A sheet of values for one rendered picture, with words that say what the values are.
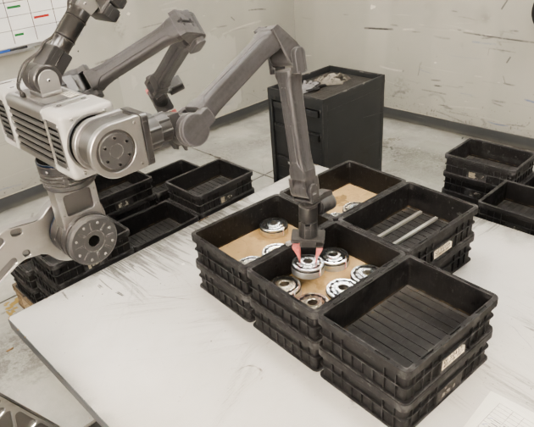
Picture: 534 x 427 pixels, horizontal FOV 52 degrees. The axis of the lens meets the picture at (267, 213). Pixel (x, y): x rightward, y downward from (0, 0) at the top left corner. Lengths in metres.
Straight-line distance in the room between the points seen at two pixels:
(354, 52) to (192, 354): 4.29
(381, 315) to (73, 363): 0.94
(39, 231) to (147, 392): 0.54
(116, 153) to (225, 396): 0.76
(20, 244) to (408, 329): 1.07
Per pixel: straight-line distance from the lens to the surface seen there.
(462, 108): 5.13
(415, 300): 1.71
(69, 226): 1.52
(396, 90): 5.43
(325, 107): 3.21
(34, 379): 2.94
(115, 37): 4.76
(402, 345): 1.56
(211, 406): 1.60
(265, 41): 1.47
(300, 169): 1.58
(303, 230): 1.66
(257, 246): 1.95
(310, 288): 1.74
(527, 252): 2.24
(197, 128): 1.30
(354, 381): 1.53
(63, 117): 1.25
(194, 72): 5.23
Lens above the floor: 1.88
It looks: 29 degrees down
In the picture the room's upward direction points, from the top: 5 degrees counter-clockwise
